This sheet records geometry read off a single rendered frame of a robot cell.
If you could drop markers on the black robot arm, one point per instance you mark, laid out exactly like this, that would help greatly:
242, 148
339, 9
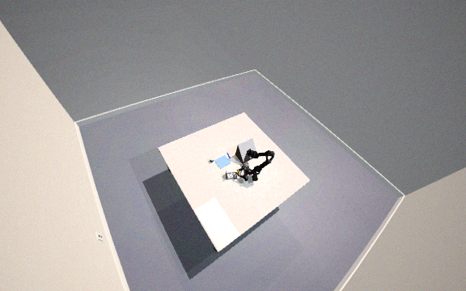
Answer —
259, 168

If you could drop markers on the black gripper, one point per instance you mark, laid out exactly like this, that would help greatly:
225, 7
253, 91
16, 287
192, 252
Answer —
245, 177

